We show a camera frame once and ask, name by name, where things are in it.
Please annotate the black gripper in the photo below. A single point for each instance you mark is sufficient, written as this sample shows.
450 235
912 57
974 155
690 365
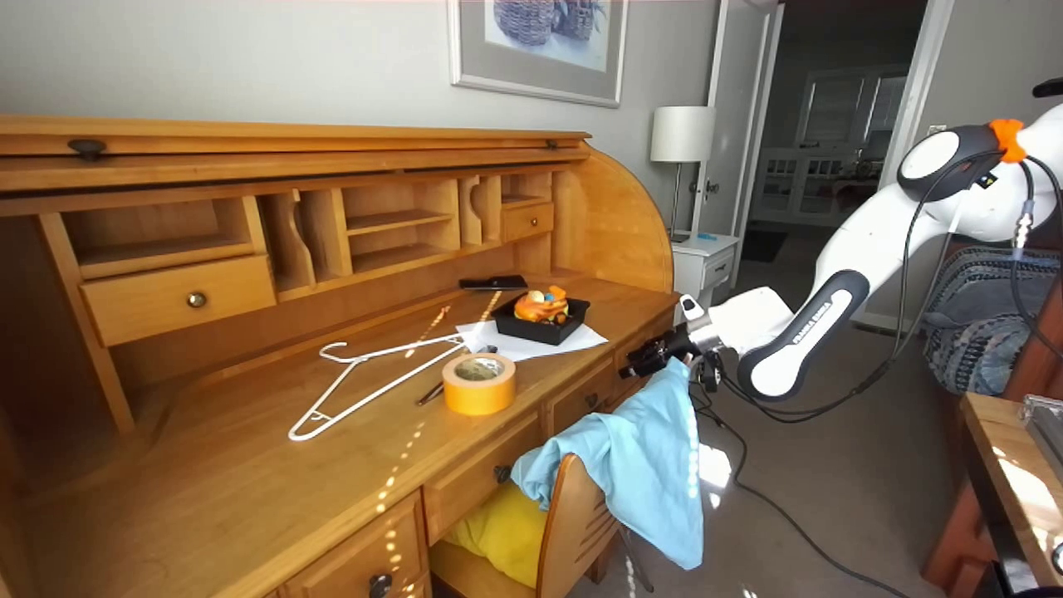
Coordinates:
690 349

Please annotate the wooden two-knob pedestal drawer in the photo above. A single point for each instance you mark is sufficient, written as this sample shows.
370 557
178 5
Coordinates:
582 400

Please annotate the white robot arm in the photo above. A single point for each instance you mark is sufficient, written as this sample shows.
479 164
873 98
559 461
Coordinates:
873 226

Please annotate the small wooden hutch drawer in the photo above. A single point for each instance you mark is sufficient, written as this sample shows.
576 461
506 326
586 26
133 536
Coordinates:
145 303
528 221

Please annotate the wide wooden kneehole drawer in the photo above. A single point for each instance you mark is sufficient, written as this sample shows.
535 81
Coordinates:
477 476

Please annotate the white cabinet with glass doors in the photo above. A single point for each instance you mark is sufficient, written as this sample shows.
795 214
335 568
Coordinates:
793 177

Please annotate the black tray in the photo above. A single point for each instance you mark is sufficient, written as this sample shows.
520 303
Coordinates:
542 334

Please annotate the light blue cloth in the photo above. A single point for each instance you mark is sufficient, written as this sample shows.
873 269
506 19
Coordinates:
641 466

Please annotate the orange toy car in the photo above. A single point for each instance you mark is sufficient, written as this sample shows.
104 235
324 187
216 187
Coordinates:
542 303

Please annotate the white paper sheet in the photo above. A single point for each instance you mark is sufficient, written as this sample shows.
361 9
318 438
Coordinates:
531 352

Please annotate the thin wooden stick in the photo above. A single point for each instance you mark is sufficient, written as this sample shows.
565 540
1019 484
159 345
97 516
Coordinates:
428 330
489 308

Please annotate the black remote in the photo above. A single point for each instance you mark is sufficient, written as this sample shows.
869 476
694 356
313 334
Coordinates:
494 283

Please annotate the orange tape roll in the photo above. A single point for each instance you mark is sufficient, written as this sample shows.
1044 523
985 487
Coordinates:
477 397

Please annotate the wooden chair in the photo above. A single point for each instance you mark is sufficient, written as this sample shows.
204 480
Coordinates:
576 520

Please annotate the white table lamp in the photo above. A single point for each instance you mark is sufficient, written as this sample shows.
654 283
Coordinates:
677 134

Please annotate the yellow cloth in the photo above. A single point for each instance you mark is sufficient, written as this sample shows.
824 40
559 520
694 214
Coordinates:
501 532

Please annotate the white door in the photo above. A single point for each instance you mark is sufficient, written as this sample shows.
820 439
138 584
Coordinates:
738 112

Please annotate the blue grey bedding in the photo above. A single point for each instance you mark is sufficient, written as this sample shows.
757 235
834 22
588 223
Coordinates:
980 345

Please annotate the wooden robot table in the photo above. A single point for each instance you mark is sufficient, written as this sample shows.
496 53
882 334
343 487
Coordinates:
1001 466

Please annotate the wooden roll-top desk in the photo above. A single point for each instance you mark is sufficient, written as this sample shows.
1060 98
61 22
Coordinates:
220 476

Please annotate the framed wall picture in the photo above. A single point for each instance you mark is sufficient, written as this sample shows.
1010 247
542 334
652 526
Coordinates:
542 43

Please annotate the wooden single-knob pedestal drawer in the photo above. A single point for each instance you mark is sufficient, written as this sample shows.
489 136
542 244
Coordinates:
333 567

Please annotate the reddish wooden bed frame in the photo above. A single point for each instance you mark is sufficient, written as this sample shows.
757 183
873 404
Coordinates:
1046 352

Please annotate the aluminium base frame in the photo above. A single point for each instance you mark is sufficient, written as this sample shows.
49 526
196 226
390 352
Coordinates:
1046 427

